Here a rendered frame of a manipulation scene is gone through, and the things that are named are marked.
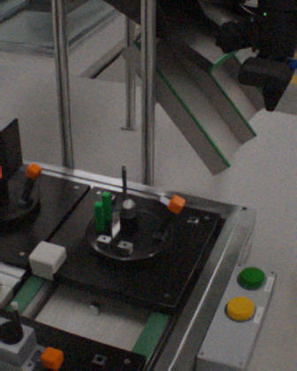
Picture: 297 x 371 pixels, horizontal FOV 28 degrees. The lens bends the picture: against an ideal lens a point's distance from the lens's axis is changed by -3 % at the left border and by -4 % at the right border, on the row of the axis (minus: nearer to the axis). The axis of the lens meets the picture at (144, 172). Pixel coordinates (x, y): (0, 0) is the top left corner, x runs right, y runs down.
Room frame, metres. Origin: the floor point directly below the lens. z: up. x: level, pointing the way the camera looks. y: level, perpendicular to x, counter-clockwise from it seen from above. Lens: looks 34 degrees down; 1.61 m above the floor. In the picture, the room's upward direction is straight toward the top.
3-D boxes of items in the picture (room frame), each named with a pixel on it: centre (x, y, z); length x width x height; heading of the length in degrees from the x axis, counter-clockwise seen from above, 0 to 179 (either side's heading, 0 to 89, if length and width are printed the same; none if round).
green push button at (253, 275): (0.67, -0.17, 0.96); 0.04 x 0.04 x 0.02
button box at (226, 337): (0.61, -0.14, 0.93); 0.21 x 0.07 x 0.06; 159
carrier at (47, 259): (0.76, 0.03, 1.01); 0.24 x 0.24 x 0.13; 69
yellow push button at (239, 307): (0.61, -0.14, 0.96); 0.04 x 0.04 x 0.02
